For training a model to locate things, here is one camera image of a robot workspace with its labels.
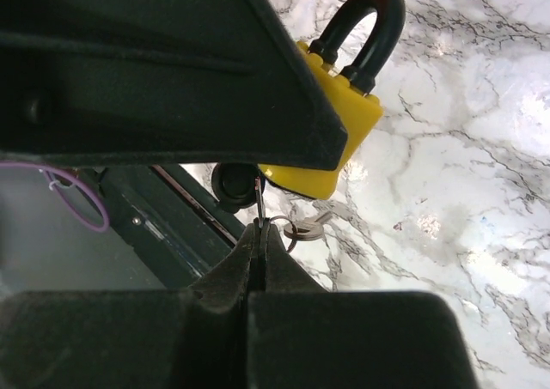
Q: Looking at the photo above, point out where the yellow padlock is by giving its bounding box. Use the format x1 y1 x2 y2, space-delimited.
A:
211 0 407 212

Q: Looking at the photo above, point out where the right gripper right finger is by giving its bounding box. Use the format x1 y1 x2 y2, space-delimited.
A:
257 219 326 293

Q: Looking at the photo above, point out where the silver key bunch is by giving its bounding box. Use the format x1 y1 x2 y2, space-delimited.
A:
254 177 333 252

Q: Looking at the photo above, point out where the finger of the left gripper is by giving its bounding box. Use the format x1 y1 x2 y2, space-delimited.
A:
1 0 347 170

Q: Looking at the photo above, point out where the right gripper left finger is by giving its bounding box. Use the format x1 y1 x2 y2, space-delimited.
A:
189 219 260 307

